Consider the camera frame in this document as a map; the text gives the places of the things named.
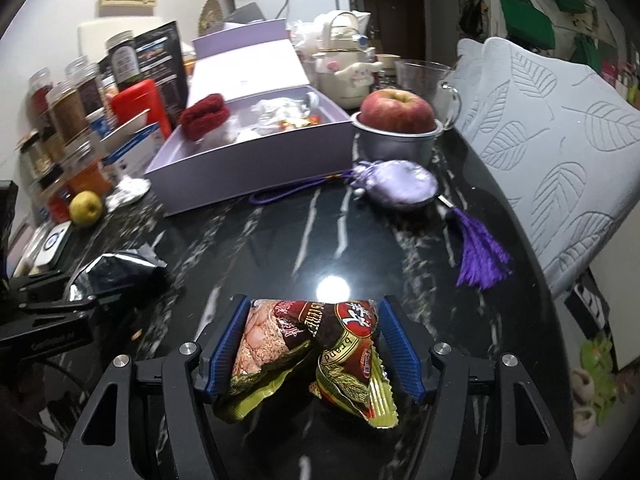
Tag white chair back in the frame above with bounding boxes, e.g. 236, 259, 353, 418
77, 16, 164, 63

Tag grey metal bowl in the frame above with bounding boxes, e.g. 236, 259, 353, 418
350, 112, 442, 166

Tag green tote bag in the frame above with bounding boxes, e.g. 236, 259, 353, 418
500, 0, 555, 50

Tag cream cartoon teapot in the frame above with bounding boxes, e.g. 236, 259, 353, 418
314, 10, 383, 110

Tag lavender gift box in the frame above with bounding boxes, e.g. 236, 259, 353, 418
145, 20, 354, 216

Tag light blue leaf cushion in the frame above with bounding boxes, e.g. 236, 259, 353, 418
451, 37, 639, 296

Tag spice jar brown contents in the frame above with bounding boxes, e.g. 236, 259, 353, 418
46, 80, 88, 144

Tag silver foil packet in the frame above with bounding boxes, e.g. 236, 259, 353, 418
64, 244, 167, 301

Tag black printed package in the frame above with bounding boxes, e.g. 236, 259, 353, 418
98, 19, 190, 126

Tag woven round fan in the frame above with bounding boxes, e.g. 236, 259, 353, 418
198, 0, 224, 37

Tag brown green snack packet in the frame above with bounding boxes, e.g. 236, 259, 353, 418
221, 299, 399, 429

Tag dark label bottle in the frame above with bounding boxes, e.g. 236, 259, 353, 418
105, 30, 142, 91

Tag clear glass pitcher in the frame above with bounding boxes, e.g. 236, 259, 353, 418
395, 60, 462, 130

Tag blue white small carton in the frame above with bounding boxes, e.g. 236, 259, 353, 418
100, 108, 165, 184

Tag lavender sachet purple tassel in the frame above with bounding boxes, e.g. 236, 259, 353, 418
248, 159, 511, 290

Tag yellow green apple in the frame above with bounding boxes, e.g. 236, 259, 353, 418
68, 191, 103, 228

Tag red apple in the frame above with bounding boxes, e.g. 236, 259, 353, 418
358, 89, 436, 134

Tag red plastic container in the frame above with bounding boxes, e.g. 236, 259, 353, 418
111, 79, 172, 139

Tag red knitted soft item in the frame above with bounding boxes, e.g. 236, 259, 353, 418
180, 93, 231, 142

